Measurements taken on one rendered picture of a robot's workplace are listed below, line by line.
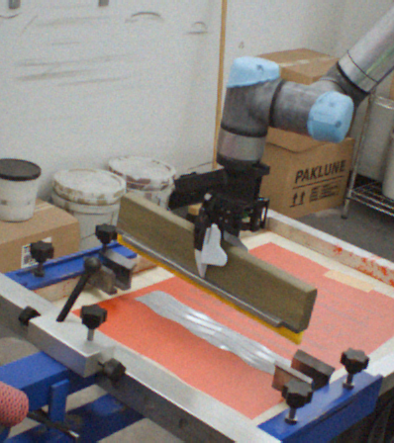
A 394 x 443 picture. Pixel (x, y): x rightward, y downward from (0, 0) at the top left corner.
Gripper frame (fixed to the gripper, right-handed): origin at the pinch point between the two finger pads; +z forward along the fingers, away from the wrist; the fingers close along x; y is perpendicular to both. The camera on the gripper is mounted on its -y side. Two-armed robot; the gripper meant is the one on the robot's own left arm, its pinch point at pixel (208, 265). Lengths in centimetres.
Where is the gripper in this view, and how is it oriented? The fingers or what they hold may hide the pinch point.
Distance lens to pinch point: 156.7
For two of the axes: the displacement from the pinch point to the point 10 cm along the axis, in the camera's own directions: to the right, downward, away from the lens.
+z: -1.5, 9.1, 3.7
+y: 7.5, 3.5, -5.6
